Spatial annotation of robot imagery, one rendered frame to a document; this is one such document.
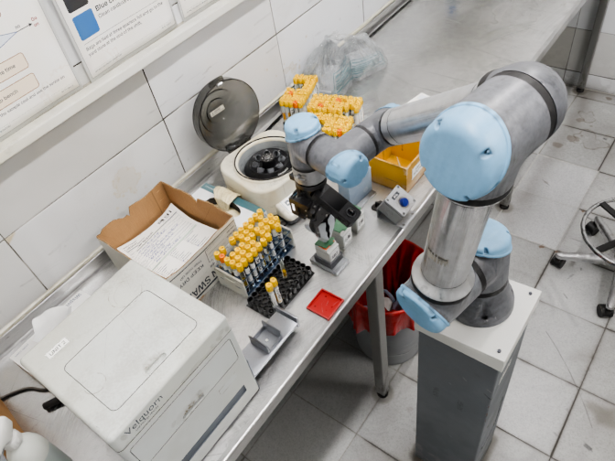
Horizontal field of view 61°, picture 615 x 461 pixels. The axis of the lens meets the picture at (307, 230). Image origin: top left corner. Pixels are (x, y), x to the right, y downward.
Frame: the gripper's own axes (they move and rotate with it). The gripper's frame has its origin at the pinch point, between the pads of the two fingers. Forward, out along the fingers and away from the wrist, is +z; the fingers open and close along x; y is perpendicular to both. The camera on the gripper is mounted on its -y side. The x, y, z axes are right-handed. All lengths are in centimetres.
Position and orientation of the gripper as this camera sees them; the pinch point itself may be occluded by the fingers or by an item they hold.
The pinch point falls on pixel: (328, 239)
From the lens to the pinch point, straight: 131.4
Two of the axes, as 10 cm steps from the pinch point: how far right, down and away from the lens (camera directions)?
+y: -7.7, -3.9, 5.0
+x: -6.2, 6.3, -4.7
